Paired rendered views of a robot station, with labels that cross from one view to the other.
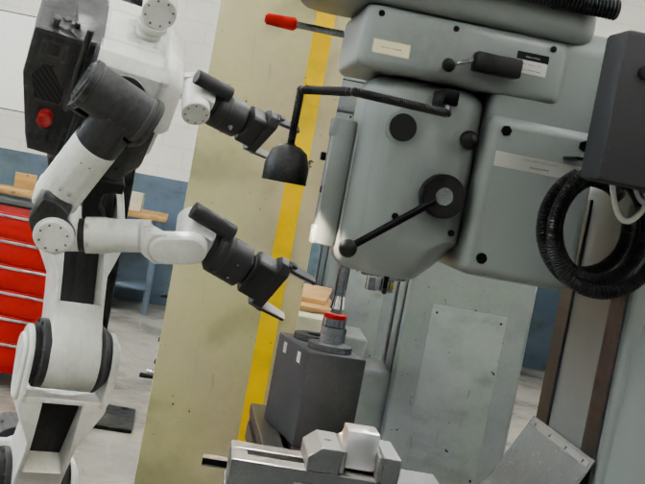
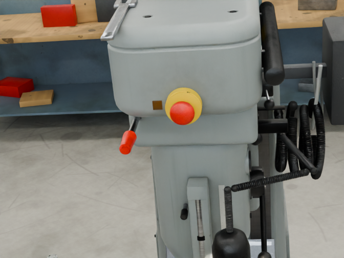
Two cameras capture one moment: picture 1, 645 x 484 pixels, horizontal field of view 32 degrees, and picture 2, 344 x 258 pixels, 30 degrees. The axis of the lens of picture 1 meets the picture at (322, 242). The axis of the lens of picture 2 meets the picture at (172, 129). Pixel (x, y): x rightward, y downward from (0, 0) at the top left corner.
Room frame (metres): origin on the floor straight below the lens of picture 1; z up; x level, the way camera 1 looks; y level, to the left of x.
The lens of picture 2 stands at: (1.63, 1.07, 2.16)
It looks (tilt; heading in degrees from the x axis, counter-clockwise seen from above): 24 degrees down; 286
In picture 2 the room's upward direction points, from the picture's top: 5 degrees counter-clockwise
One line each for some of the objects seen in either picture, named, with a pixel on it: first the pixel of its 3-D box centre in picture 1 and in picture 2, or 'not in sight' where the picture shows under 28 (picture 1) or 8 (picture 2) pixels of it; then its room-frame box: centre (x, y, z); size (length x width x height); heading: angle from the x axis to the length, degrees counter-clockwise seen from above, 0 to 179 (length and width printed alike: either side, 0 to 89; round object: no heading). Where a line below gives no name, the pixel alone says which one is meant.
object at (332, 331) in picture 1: (332, 330); not in sight; (2.27, -0.05, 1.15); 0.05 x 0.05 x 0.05
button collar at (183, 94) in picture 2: not in sight; (183, 106); (1.88, 0.12, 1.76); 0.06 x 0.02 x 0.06; 8
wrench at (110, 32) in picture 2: not in sight; (117, 17); (1.99, 0.06, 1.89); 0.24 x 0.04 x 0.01; 100
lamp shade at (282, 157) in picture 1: (287, 162); (230, 244); (1.82, 0.08, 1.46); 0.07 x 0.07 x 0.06
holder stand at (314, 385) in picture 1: (313, 386); not in sight; (2.31, -0.04, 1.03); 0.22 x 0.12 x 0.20; 19
